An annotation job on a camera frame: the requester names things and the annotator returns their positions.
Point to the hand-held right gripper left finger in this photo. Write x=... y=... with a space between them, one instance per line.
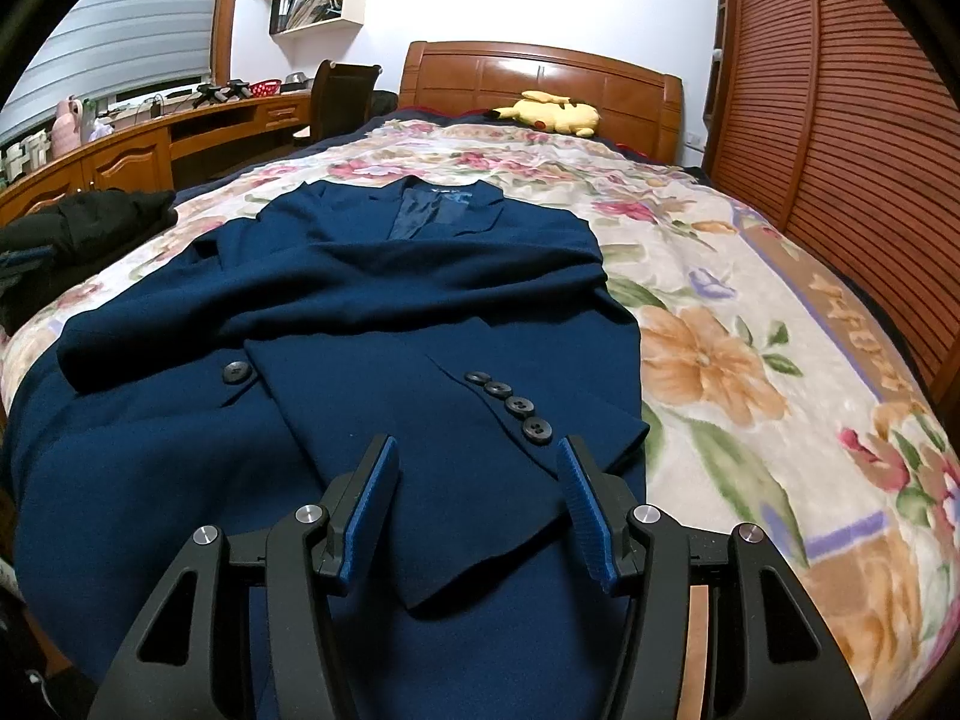
x=371 y=510

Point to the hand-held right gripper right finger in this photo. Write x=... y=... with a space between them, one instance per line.
x=589 y=517

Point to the navy blue suit jacket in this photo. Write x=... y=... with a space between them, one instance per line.
x=225 y=465

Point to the floral blanket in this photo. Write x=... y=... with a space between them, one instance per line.
x=750 y=360

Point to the black folded garment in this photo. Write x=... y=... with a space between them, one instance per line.
x=90 y=225

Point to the yellow plush toy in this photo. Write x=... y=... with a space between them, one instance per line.
x=559 y=116

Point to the black bag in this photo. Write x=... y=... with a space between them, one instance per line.
x=384 y=105

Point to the dark wooden chair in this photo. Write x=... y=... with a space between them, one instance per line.
x=345 y=101

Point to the wooden desk cabinet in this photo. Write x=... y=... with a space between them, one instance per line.
x=127 y=161

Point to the red basket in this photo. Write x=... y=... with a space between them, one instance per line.
x=265 y=87

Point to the metal bowl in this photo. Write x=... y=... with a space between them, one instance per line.
x=296 y=80

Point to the black tripod gadget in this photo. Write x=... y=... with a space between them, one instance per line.
x=236 y=88
x=208 y=94

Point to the wooden bed headboard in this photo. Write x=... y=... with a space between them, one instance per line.
x=480 y=79

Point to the lilac tissue pack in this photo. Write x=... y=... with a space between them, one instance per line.
x=103 y=130

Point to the wooden louvered wardrobe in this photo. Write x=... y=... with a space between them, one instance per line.
x=840 y=112

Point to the pink thermos jug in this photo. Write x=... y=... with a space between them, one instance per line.
x=69 y=127

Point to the pile of books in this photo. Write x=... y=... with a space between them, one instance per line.
x=319 y=7

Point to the row of binders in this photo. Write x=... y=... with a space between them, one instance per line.
x=283 y=9

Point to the grey window blind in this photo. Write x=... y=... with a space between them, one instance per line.
x=120 y=37

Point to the wooden window frame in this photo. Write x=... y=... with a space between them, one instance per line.
x=229 y=15

